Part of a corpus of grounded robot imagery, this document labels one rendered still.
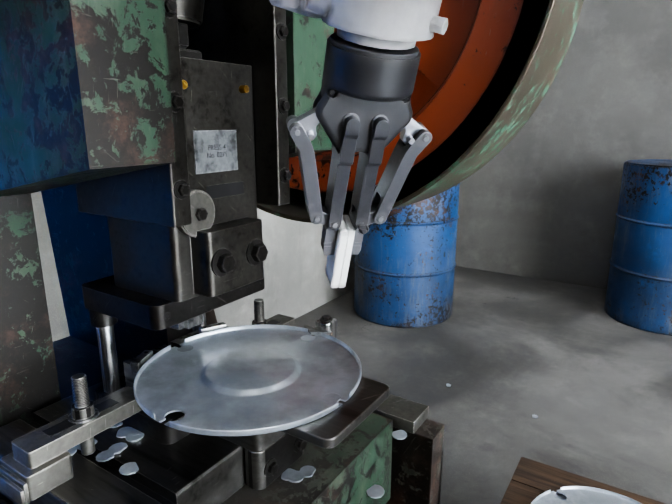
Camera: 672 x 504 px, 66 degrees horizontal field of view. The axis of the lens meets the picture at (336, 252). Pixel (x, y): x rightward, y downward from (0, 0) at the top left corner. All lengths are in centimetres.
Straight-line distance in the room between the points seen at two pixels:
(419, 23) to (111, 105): 28
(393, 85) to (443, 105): 44
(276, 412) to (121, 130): 34
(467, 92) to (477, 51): 6
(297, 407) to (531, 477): 77
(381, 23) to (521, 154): 351
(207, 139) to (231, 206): 9
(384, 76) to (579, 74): 343
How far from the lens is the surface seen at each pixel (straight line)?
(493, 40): 83
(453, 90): 85
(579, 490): 128
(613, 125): 378
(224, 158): 67
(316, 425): 59
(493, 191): 394
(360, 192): 47
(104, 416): 71
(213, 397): 65
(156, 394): 68
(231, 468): 70
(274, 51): 70
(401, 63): 41
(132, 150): 53
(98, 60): 52
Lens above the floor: 110
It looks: 14 degrees down
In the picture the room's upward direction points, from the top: straight up
